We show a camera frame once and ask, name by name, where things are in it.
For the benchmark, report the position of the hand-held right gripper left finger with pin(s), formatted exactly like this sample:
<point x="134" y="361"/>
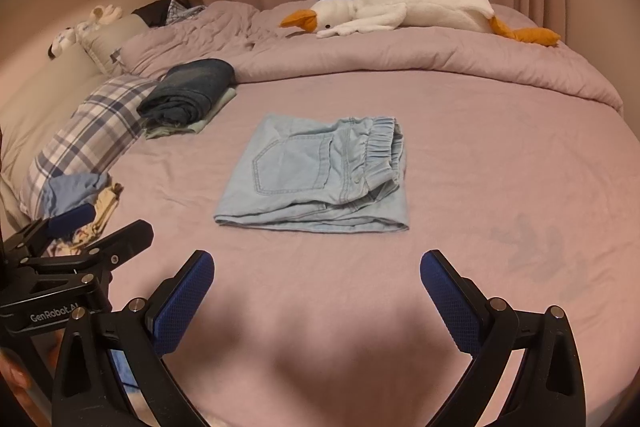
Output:
<point x="185" y="307"/>

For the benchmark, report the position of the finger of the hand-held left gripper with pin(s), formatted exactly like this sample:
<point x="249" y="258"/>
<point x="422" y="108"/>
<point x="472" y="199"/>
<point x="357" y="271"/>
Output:
<point x="125" y="239"/>
<point x="70" y="219"/>

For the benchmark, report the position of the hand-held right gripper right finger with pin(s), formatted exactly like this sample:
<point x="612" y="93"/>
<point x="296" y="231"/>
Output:
<point x="450" y="307"/>

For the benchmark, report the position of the light blue denim pants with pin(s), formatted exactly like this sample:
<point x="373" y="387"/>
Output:
<point x="300" y="167"/>

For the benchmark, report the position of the person's left hand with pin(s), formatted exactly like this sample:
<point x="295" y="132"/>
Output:
<point x="14" y="377"/>

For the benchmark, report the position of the crumpled blue cloth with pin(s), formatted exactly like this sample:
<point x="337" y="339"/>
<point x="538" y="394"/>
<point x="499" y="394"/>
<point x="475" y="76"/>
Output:
<point x="72" y="192"/>

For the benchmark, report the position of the crumpled cream cloth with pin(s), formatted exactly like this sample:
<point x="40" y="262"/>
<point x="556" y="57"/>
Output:
<point x="107" y="207"/>

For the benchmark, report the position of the plaid pillow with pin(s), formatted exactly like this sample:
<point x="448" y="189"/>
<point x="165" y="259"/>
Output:
<point x="90" y="127"/>

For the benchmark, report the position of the beige pillow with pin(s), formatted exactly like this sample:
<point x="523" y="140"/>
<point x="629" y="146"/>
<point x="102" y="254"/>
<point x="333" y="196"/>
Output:
<point x="35" y="107"/>

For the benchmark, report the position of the folded pale green cloth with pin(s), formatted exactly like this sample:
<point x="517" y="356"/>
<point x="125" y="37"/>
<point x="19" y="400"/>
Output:
<point x="219" y="104"/>

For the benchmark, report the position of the folded dark blue jeans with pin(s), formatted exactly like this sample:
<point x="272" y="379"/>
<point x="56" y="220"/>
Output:
<point x="190" y="84"/>

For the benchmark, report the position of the grey pillow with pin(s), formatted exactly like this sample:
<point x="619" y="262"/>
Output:
<point x="112" y="39"/>

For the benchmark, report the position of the small white plush toy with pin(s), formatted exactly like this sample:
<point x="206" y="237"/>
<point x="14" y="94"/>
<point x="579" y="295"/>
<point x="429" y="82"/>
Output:
<point x="100" y="17"/>

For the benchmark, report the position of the black garment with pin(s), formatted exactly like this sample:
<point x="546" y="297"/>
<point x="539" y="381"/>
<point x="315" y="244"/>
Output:
<point x="152" y="13"/>

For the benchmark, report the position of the blue checked shirt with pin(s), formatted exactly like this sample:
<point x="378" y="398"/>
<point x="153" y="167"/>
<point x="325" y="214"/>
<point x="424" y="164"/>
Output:
<point x="187" y="13"/>

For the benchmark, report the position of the pink duvet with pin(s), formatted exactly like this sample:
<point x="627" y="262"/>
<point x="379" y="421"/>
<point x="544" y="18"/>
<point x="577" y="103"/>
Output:
<point x="400" y="54"/>

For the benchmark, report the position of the white goose plush toy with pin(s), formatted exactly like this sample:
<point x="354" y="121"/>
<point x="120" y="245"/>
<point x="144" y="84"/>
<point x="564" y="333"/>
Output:
<point x="415" y="4"/>

